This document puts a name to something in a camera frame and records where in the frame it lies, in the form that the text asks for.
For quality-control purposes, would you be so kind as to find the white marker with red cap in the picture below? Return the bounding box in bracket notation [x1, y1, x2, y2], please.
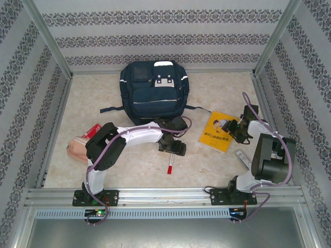
[167, 154, 175, 175]

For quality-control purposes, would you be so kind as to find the yellow book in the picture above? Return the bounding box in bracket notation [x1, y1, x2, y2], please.
[198, 111, 240, 153]

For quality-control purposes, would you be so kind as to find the navy blue backpack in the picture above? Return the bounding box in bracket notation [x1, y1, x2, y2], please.
[100, 60, 212, 127]

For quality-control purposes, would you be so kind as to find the red booklet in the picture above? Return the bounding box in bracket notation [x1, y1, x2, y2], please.
[82, 123, 103, 139]

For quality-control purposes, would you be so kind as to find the pink pencil case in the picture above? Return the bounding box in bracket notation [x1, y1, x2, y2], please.
[66, 136, 90, 164]

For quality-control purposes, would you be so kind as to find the white ruler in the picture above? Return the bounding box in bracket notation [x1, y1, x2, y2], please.
[236, 150, 251, 168]

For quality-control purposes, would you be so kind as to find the small circuit board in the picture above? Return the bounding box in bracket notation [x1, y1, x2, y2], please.
[229, 208, 248, 219]
[84, 208, 109, 218]

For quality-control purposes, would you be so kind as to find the grey metal sheet panel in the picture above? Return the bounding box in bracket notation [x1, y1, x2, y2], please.
[24, 206, 320, 248]

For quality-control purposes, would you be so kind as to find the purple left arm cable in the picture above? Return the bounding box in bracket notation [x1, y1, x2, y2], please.
[85, 116, 192, 226]

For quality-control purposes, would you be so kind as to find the aluminium frame side bar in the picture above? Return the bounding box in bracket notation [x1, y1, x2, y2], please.
[252, 74, 295, 187]
[35, 77, 74, 188]

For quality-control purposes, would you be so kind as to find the aluminium mounting rail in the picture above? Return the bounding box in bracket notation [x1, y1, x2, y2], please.
[25, 187, 304, 208]

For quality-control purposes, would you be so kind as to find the long aluminium frame bar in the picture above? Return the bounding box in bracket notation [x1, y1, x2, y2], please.
[69, 68, 257, 76]

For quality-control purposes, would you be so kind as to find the slotted grey cable duct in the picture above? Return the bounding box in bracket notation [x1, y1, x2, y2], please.
[35, 208, 231, 220]

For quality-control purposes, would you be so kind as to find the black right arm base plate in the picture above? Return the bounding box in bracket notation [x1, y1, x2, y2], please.
[208, 188, 259, 207]

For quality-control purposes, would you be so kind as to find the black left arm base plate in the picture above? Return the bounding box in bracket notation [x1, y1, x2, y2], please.
[72, 189, 120, 207]

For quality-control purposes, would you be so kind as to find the aluminium frame post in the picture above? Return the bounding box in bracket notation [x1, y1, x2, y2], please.
[252, 0, 303, 77]
[20, 0, 74, 80]

